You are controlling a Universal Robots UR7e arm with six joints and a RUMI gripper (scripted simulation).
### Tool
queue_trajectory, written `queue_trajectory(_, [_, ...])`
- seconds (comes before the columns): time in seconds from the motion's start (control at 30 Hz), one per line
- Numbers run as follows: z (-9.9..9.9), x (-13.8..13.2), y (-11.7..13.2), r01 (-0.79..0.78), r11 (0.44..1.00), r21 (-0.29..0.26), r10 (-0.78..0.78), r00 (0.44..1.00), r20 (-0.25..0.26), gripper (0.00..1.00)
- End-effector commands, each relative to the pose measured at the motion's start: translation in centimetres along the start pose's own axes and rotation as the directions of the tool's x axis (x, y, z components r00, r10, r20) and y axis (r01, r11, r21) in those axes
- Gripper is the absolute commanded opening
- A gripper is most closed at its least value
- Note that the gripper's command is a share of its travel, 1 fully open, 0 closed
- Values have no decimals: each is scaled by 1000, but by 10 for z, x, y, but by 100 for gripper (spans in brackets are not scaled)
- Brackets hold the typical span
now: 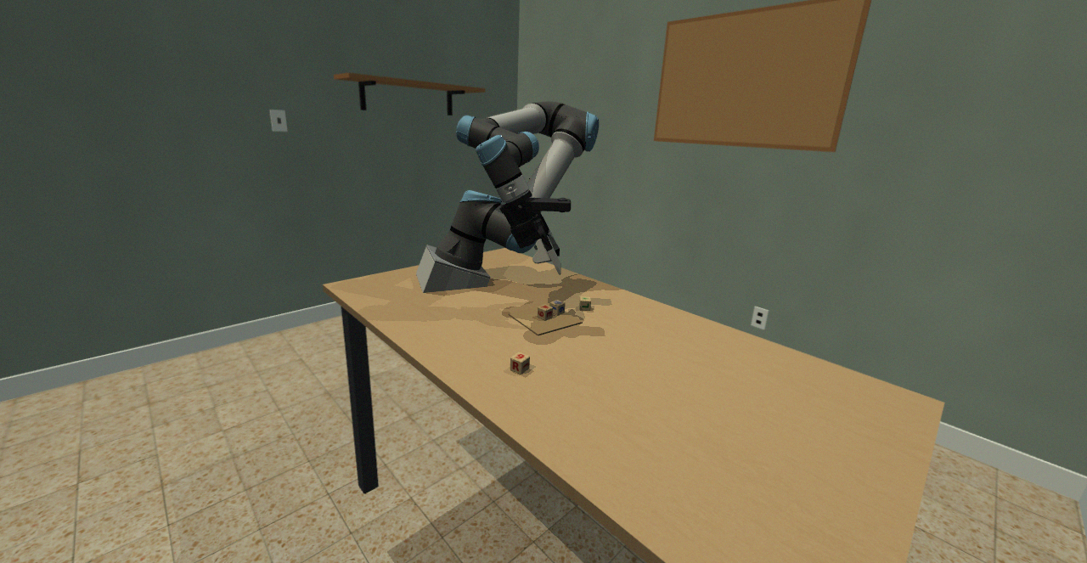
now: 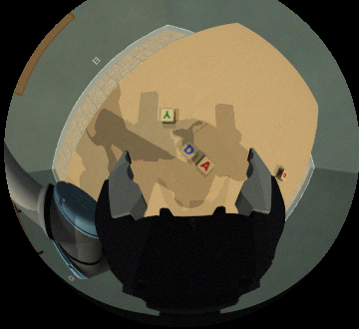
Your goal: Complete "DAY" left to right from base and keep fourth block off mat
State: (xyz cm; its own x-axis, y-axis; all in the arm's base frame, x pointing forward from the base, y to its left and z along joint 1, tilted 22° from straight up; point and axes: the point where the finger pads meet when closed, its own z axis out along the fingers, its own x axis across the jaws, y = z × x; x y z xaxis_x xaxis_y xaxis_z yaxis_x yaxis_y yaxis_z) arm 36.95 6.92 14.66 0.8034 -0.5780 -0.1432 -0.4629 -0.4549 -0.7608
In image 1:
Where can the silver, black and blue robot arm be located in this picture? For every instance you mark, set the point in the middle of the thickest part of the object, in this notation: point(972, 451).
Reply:
point(503, 143)

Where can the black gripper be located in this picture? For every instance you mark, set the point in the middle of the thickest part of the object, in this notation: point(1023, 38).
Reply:
point(529, 226)

